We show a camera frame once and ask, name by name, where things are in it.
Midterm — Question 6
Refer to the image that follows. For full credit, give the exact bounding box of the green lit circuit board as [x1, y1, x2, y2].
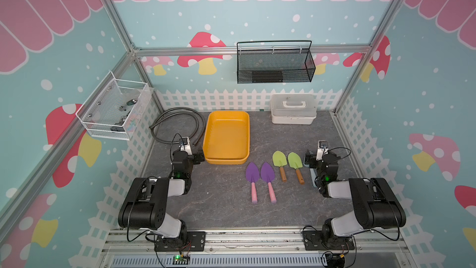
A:
[172, 255, 190, 265]

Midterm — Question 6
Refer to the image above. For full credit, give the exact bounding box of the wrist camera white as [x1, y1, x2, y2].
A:
[316, 140, 328, 161]
[178, 137, 193, 155]

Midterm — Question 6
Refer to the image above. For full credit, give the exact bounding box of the aluminium front rail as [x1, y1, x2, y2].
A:
[99, 227, 409, 258]

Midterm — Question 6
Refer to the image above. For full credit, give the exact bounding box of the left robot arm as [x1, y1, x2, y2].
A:
[118, 150, 205, 244]

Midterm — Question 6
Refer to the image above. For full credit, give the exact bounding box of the white wire mesh basket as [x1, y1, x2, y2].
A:
[76, 72, 152, 141]

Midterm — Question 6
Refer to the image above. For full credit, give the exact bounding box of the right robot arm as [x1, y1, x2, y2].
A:
[304, 148, 407, 246]

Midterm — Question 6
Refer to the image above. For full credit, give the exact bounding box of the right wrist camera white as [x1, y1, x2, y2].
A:
[316, 140, 328, 161]

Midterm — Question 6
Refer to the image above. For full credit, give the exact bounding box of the yellow plastic storage box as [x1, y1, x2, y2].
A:
[203, 110, 250, 165]

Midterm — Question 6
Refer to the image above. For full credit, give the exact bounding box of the coiled black hose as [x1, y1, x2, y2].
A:
[149, 107, 206, 145]

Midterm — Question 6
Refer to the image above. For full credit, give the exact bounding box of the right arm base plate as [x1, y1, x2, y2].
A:
[302, 230, 355, 253]

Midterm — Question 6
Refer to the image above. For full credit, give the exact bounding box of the black connector box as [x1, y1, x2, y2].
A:
[326, 254, 345, 268]

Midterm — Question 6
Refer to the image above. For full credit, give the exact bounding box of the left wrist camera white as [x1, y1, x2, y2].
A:
[178, 137, 193, 155]

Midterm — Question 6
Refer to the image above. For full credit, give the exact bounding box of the green shovel wooden handle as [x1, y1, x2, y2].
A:
[288, 152, 305, 185]
[272, 151, 287, 182]

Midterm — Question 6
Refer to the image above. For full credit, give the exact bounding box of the white lidded plastic case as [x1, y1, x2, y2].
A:
[270, 94, 317, 125]

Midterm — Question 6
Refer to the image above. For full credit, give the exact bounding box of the black wire mesh basket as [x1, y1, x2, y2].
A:
[236, 40, 316, 84]

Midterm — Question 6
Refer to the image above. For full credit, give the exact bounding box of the purple shovel pink handle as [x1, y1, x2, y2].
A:
[261, 162, 277, 203]
[245, 162, 260, 203]

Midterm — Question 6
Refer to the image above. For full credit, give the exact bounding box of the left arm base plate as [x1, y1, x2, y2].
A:
[152, 232, 207, 252]

